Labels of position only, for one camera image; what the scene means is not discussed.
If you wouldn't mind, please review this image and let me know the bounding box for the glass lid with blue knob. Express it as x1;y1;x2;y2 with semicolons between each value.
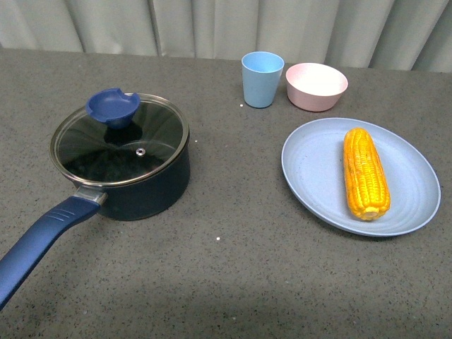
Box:
50;88;189;187

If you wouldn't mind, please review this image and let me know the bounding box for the yellow corn cob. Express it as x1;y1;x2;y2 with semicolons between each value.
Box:
343;127;391;221

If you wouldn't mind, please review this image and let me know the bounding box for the dark blue saucepan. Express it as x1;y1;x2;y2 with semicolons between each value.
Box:
1;142;190;304

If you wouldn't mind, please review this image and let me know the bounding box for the light blue plastic plate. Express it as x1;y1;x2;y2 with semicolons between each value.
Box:
281;118;441;237

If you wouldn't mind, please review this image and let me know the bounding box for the light blue plastic cup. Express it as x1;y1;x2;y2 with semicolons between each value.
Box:
242;51;285;109

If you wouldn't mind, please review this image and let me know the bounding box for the pink plastic bowl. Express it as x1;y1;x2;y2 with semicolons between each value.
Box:
285;63;348;112

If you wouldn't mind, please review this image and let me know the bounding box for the grey-white curtain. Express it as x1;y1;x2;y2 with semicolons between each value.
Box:
1;1;451;73

